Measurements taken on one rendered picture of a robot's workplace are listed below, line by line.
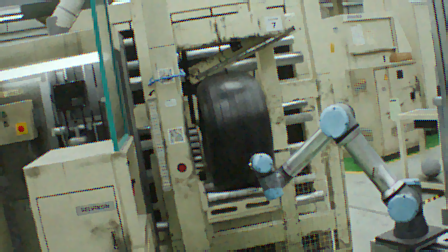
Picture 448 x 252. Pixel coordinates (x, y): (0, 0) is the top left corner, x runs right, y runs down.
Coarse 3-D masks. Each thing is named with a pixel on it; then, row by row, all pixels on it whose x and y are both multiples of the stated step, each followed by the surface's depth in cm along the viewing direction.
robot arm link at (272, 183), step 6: (270, 174) 225; (276, 174) 230; (264, 180) 225; (270, 180) 225; (276, 180) 226; (282, 180) 231; (264, 186) 225; (270, 186) 224; (276, 186) 225; (282, 186) 231; (264, 192) 226; (270, 192) 225; (276, 192) 225; (282, 192) 227; (270, 198) 225; (276, 198) 225
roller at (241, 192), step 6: (246, 186) 272; (252, 186) 271; (216, 192) 270; (222, 192) 270; (228, 192) 270; (234, 192) 270; (240, 192) 270; (246, 192) 270; (252, 192) 270; (258, 192) 271; (210, 198) 268; (216, 198) 269; (222, 198) 269; (228, 198) 270
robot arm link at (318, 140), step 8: (312, 136) 228; (320, 136) 225; (304, 144) 230; (312, 144) 227; (320, 144) 226; (296, 152) 232; (304, 152) 229; (312, 152) 228; (288, 160) 234; (296, 160) 231; (304, 160) 230; (280, 168) 236; (288, 168) 233; (296, 168) 232; (288, 176) 234
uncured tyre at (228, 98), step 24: (240, 72) 278; (216, 96) 260; (240, 96) 260; (216, 120) 255; (240, 120) 255; (264, 120) 257; (216, 144) 255; (240, 144) 255; (264, 144) 257; (216, 168) 261; (240, 168) 260
